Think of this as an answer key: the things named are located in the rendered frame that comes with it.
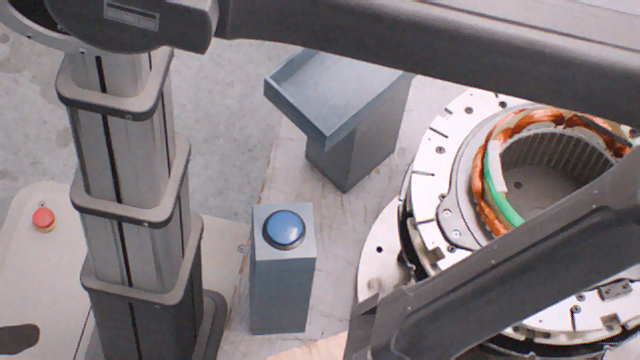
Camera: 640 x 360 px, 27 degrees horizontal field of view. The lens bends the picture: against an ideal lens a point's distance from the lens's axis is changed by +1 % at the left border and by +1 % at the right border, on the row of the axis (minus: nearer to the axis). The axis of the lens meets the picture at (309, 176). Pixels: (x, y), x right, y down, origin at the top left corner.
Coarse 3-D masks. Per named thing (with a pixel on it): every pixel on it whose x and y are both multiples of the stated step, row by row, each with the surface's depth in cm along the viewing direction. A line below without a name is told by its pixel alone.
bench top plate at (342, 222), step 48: (624, 0) 197; (432, 96) 187; (288, 144) 183; (288, 192) 179; (336, 192) 180; (384, 192) 180; (336, 240) 176; (240, 288) 173; (336, 288) 173; (240, 336) 170; (288, 336) 170
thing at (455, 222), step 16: (496, 112) 150; (480, 128) 149; (464, 144) 148; (448, 192) 145; (448, 208) 144; (448, 224) 143; (464, 224) 143; (448, 240) 143; (464, 240) 142; (624, 272) 142; (592, 288) 141
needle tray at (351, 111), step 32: (288, 64) 156; (320, 64) 160; (352, 64) 160; (288, 96) 153; (320, 96) 158; (352, 96) 158; (384, 96) 157; (320, 128) 152; (352, 128) 156; (384, 128) 171; (320, 160) 178; (352, 160) 171; (384, 160) 182
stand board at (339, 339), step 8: (336, 336) 140; (344, 336) 140; (312, 344) 140; (320, 344) 140; (328, 344) 140; (336, 344) 140; (344, 344) 140; (288, 352) 139; (296, 352) 139; (304, 352) 139; (312, 352) 139; (320, 352) 139; (328, 352) 140; (336, 352) 140
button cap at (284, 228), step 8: (272, 216) 149; (280, 216) 149; (288, 216) 149; (296, 216) 149; (272, 224) 148; (280, 224) 148; (288, 224) 148; (296, 224) 148; (272, 232) 148; (280, 232) 148; (288, 232) 148; (296, 232) 148; (272, 240) 148; (280, 240) 147; (288, 240) 147; (296, 240) 148
